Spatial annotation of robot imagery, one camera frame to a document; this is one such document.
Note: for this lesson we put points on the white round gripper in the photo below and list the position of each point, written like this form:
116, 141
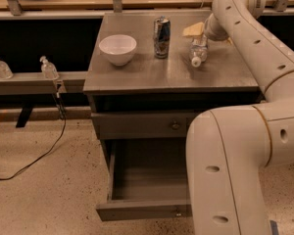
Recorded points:
211, 29

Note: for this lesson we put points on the clear plastic water bottle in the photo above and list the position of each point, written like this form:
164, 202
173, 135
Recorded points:
198, 51

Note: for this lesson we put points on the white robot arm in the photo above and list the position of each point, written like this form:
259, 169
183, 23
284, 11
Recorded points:
226, 147

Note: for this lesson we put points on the grey wooden drawer cabinet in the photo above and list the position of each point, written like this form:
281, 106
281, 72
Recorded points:
149, 84

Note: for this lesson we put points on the closed grey upper drawer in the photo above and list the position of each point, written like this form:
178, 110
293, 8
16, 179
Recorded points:
131, 125

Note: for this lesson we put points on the open grey lower drawer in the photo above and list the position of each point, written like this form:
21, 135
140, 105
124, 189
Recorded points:
147, 179

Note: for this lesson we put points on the clear pump bottle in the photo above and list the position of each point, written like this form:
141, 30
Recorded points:
48, 69
5, 71

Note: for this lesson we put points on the clear pump bottle far left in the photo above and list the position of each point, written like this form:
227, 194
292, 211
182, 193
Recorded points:
5, 71

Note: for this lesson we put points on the blue silver drink can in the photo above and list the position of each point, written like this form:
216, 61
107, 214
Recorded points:
162, 37

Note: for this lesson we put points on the white ceramic bowl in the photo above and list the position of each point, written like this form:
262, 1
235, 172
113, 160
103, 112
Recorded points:
118, 49

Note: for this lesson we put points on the grey metal ledge rail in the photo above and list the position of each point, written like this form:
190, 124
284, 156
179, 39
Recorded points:
32, 83

